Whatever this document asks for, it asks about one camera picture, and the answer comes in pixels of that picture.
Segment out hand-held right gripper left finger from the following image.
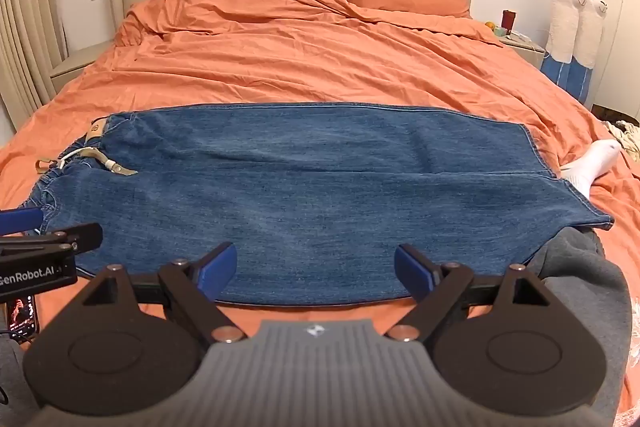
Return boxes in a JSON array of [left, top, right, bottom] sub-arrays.
[[80, 242, 251, 345]]

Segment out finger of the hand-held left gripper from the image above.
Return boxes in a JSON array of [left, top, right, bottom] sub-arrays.
[[0, 207, 45, 238], [0, 223, 104, 258]]

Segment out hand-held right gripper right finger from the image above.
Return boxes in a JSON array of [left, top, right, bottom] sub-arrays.
[[385, 243, 553, 343]]

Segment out blue denim pants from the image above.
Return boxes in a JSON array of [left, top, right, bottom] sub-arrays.
[[17, 103, 615, 308]]

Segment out black smartphone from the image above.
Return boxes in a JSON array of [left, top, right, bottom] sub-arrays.
[[5, 294, 40, 339]]

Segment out person's left leg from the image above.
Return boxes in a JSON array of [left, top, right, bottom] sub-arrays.
[[0, 336, 44, 427]]

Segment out person's leg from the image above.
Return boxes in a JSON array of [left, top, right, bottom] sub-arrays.
[[0, 336, 44, 427], [524, 227, 634, 427]]

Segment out person's right leg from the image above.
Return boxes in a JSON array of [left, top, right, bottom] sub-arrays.
[[524, 227, 634, 427]]

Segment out beige nightstand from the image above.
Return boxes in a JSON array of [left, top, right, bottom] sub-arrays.
[[49, 38, 120, 82]]

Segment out beige pleated curtain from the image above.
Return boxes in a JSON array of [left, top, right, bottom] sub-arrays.
[[0, 0, 69, 128]]

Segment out person's white-socked foot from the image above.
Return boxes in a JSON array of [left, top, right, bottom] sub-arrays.
[[560, 139, 624, 198]]

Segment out orange duvet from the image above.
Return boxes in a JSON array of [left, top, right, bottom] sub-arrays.
[[0, 0, 640, 427]]

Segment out white nightstand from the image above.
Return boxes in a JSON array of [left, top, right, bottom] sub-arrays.
[[499, 32, 547, 70]]

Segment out crumpled patterned cloth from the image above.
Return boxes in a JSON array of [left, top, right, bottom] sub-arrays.
[[599, 107, 640, 158]]

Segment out white alpaca plush toy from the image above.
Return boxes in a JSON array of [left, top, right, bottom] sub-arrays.
[[541, 0, 587, 84], [567, 0, 609, 104]]

